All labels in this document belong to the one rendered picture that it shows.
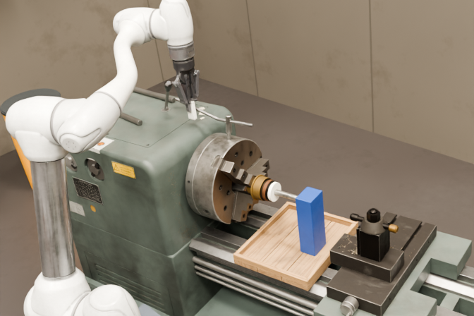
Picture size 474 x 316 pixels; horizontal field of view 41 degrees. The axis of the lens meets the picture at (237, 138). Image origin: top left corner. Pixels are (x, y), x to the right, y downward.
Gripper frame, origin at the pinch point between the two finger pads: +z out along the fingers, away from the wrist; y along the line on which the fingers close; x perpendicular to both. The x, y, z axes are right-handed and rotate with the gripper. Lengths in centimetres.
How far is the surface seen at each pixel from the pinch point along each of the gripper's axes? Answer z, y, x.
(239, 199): 29.3, -5.4, -21.4
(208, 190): 20.3, -16.3, -17.3
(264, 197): 25.2, -4.9, -32.5
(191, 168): 15.1, -13.7, -8.5
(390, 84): 86, 227, 26
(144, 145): 7.5, -17.9, 8.2
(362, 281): 36, -17, -75
